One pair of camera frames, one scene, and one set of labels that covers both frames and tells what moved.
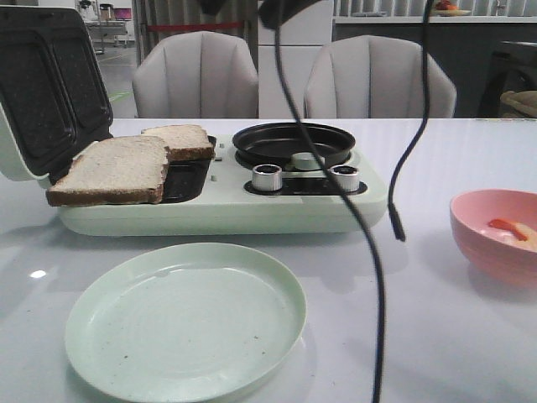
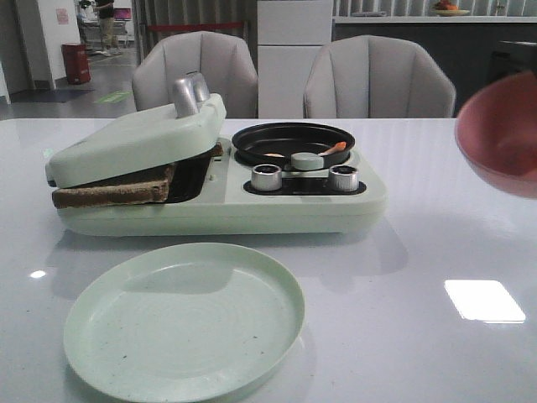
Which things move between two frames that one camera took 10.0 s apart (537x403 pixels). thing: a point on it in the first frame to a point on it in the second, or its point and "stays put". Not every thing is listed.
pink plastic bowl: (492, 253) to (496, 134)
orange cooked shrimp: (523, 232) to (338, 147)
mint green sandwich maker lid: (54, 100) to (194, 121)
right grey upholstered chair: (371, 76) stays put
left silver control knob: (267, 177) stays put
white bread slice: (183, 142) to (218, 150)
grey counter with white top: (462, 44) stays put
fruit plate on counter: (444, 8) stays put
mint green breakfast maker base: (232, 195) stays put
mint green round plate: (185, 322) stays put
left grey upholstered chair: (198, 75) stays put
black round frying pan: (274, 145) stays put
